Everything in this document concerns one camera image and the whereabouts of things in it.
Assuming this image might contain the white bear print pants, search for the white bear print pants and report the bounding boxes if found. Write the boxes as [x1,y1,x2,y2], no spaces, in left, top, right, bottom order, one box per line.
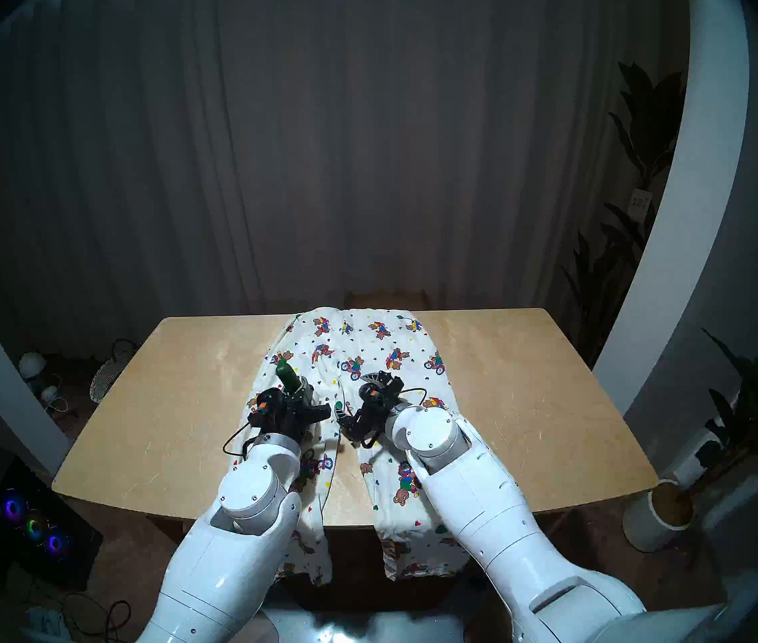
[242,307,480,587]

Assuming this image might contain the woven basket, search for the woven basket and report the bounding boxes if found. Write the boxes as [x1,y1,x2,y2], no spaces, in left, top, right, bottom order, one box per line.
[89,339,140,403]

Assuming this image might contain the black floor cable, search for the black floor cable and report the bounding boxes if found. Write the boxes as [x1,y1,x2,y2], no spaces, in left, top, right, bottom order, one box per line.
[61,593,133,643]

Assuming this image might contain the green handled lint roller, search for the green handled lint roller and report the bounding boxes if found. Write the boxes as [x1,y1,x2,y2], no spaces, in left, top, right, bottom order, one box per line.
[275,362,316,408]

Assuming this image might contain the black computer with rgb fans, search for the black computer with rgb fans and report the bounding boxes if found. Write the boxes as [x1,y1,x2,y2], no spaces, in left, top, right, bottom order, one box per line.
[0,441,104,592]

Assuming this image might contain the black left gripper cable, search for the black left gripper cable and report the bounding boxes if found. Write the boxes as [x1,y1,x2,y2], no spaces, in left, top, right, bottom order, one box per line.
[221,417,266,459]

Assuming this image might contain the white power strip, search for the white power strip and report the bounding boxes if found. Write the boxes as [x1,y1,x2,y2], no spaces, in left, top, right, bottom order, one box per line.
[25,607,66,641]

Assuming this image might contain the grey pleated curtain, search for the grey pleated curtain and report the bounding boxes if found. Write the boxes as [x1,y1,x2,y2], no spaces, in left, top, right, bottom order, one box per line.
[0,0,688,354]

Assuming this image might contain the grey robot torso base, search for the grey robot torso base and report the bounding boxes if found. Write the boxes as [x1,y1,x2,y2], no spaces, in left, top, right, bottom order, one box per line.
[262,608,480,643]

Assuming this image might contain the potted plant in white pot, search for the potted plant in white pot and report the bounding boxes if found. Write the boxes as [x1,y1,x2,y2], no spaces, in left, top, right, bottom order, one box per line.
[622,213,758,554]

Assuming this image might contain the tall dark leafy plant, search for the tall dark leafy plant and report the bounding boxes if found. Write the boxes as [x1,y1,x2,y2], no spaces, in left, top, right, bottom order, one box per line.
[560,62,688,368]

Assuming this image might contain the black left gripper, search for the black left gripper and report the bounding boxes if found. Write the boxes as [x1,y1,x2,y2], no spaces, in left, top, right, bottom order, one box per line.
[247,380,331,443]

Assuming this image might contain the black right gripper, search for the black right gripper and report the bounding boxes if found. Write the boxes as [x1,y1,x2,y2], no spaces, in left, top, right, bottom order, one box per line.
[335,372,408,449]

